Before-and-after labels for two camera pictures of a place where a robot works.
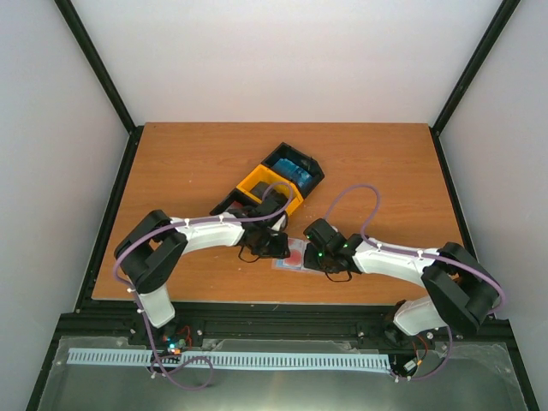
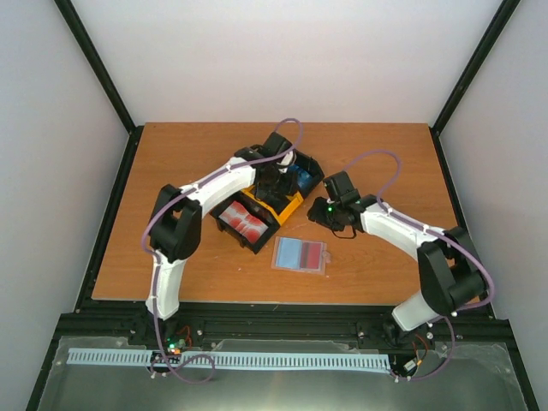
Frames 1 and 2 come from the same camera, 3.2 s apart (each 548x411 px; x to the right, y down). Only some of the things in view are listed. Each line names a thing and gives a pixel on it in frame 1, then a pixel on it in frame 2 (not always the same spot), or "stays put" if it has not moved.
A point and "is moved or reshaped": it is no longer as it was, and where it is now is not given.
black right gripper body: x=318 y=261 -> x=330 y=216
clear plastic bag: x=294 y=262 stays put
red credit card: x=294 y=259 is moved or reshaped
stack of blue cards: x=303 y=178 stays put
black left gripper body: x=266 y=247 -> x=276 y=185
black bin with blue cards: x=297 y=166 stays put
